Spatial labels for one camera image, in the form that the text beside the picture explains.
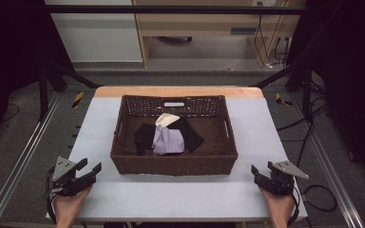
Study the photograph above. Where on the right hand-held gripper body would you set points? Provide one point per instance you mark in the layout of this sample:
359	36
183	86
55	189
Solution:
283	177

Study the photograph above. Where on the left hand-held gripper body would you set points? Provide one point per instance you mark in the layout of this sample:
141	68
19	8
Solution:
64	171

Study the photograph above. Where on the person's right hand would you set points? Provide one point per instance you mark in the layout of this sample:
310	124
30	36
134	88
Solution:
280	209

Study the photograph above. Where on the person's left hand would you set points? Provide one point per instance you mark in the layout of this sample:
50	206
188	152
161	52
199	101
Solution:
67	207

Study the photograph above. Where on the black and yellow tape strip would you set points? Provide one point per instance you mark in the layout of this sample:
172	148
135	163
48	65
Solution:
281	99
78	99

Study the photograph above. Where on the small black cloth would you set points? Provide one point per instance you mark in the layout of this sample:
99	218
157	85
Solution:
145	135

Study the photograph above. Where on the black metal stand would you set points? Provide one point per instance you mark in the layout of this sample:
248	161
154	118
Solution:
43	95
307	95

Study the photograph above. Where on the white table mat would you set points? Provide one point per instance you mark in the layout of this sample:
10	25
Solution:
177	196

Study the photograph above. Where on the brown wicker basket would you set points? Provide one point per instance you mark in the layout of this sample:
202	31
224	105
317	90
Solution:
174	164

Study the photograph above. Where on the long black cloth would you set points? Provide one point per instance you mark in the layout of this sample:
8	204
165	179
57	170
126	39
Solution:
188	133

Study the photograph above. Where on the lavender cloth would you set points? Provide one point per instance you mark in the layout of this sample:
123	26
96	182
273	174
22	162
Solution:
169	141

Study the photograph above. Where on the cream cloth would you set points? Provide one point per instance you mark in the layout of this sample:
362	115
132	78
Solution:
166	119

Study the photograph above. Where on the dark curtain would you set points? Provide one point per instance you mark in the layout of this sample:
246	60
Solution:
12	63
355	79

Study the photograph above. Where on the white cabinet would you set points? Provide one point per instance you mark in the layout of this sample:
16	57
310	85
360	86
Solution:
98	34

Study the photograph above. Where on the wooden desk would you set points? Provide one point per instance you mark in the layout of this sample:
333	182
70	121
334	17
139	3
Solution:
202	25

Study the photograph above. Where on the aluminium floor rail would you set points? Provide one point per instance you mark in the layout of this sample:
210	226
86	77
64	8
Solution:
332	177
19	171

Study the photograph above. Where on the black horizontal frame bar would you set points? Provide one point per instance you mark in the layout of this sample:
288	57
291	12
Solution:
171	9

